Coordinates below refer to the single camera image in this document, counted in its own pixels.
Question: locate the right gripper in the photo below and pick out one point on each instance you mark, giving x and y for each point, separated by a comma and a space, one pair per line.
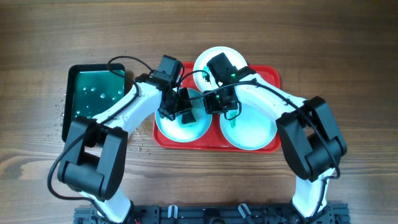
211, 109

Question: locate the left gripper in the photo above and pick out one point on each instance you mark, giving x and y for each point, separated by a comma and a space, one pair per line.
186, 104

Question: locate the green dish sponge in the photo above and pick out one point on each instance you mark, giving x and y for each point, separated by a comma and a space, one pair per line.
188, 118

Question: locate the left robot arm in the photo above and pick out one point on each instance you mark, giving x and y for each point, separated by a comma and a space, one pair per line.
93, 160

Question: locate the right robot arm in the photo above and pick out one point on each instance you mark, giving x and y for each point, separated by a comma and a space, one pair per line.
311, 140

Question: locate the red plastic serving tray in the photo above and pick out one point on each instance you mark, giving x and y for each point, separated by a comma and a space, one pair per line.
213, 139

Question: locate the black tray with green water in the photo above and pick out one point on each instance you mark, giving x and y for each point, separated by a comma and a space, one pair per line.
91, 90

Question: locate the light blue plate left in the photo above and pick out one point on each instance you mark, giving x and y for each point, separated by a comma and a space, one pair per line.
175, 131

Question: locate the light blue plate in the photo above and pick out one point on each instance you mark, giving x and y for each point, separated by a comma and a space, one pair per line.
250, 131
175, 131

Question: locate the white round plate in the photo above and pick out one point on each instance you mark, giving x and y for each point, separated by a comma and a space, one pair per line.
233, 56

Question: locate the light blue plate right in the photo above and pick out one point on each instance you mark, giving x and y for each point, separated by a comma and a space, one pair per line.
250, 131

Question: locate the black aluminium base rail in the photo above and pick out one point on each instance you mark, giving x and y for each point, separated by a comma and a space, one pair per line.
266, 214

